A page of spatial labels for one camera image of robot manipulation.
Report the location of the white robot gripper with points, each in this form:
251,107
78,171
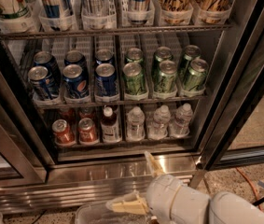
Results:
159,194

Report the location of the red coke can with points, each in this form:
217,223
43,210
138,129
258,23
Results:
87,112
69,114
63,133
87,131

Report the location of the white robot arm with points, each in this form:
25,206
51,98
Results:
227,208

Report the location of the green soda can front left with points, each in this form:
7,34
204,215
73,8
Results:
134,79

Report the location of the green soda can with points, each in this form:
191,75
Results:
134,79
190,53
165,77
134,55
195,75
160,54

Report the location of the green soda can front middle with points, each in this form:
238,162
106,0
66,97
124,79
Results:
165,77

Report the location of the blue pepsi can front right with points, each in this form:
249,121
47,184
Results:
106,80

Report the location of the blue pepsi can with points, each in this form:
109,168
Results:
46,59
76,81
106,80
104,56
75,58
43,83

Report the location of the fridge sliding glass door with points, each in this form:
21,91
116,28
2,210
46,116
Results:
236,82

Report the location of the green soda can front right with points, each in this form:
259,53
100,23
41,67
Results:
195,75

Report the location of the blue pepsi can front middle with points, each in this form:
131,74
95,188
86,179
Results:
76,81

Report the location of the stainless steel fridge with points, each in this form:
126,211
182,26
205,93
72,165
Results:
41,175

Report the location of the green soda can back left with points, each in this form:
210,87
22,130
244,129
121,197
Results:
134,55

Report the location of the green soda can back middle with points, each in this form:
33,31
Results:
160,54

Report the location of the blue pepsi can back right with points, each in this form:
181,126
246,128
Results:
104,56

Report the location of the green soda can back right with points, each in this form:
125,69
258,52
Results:
190,53

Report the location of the blue pepsi can back middle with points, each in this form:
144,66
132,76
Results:
75,58

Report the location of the blue pepsi can front left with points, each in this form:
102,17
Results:
43,83

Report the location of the blue pepsi can back left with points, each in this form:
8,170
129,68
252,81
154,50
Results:
46,59

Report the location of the gold tall can left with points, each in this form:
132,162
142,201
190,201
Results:
174,11

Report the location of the gold tall can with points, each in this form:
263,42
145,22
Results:
213,11
174,11

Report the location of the blue red bull can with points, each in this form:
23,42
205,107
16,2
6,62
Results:
137,11

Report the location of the gold tall can right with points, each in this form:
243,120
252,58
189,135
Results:
213,11

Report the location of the clear water bottle middle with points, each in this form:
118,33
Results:
158,126

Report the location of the clear water bottle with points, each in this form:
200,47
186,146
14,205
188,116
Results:
179,126
158,126
135,124

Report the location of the clear plastic bin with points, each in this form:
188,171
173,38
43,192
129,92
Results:
108,213

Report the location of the brown tea bottle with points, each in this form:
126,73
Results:
109,125

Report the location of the clear water bottle right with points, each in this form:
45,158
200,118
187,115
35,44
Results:
179,126

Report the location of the clear water bottle left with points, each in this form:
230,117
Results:
135,124

